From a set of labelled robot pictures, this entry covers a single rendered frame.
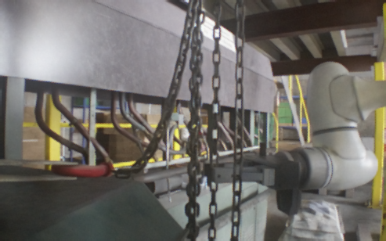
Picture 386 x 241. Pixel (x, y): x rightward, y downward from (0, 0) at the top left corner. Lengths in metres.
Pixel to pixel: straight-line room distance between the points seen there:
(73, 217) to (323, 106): 0.52
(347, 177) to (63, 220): 0.52
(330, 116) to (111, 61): 0.66
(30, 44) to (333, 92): 0.74
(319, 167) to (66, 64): 0.69
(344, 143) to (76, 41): 0.74
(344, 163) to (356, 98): 0.14
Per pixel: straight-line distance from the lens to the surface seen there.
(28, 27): 0.78
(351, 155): 0.61
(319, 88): 0.63
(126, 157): 5.28
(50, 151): 2.41
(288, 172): 0.49
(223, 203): 1.47
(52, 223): 0.27
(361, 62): 3.82
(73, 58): 0.83
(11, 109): 0.74
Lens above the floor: 0.93
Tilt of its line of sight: 1 degrees up
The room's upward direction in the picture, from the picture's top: 1 degrees clockwise
